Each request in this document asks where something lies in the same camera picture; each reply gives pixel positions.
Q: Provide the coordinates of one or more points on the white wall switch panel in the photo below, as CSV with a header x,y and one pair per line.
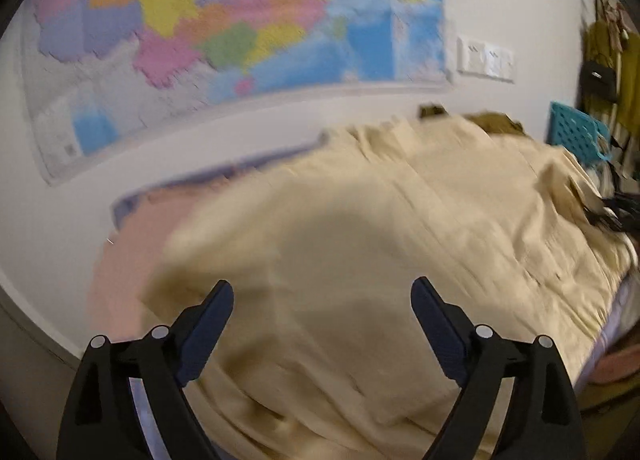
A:
x,y
500,63
472,54

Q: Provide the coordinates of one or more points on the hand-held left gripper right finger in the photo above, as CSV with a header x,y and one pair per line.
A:
x,y
441,331

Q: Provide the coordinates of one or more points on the black cloth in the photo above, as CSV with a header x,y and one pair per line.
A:
x,y
617,212

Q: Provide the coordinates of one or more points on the olive garment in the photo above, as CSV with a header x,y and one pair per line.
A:
x,y
492,122

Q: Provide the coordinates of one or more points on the colourful wall map poster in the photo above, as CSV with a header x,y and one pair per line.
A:
x,y
200,14

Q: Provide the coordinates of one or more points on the black hanging bag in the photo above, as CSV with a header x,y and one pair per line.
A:
x,y
598,80

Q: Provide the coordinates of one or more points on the blue perforated plastic basket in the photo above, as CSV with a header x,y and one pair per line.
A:
x,y
575,129

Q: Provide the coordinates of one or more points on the olive hanging clothes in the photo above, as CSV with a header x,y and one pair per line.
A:
x,y
627,89

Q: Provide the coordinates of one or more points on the cream garment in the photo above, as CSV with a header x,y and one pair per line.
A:
x,y
375,240

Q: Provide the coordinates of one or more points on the pink cloth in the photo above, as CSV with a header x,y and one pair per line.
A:
x,y
620,365

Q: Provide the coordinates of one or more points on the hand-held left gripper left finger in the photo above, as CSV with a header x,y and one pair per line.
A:
x,y
209,331

